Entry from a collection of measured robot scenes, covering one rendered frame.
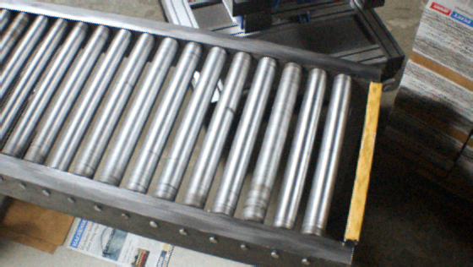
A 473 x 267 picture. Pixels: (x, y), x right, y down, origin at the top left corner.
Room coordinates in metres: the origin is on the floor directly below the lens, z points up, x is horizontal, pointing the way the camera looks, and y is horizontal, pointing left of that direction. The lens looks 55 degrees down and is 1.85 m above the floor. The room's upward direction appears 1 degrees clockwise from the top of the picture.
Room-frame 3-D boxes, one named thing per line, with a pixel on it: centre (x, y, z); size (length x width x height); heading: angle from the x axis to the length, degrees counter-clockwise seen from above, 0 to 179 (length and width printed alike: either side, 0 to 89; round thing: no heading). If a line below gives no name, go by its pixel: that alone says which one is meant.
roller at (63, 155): (0.85, 0.34, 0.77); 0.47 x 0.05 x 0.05; 166
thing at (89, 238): (0.87, 0.37, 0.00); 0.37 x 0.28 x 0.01; 76
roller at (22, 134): (0.88, 0.47, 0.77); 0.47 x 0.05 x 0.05; 166
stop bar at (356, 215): (0.68, -0.30, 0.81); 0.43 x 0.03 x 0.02; 166
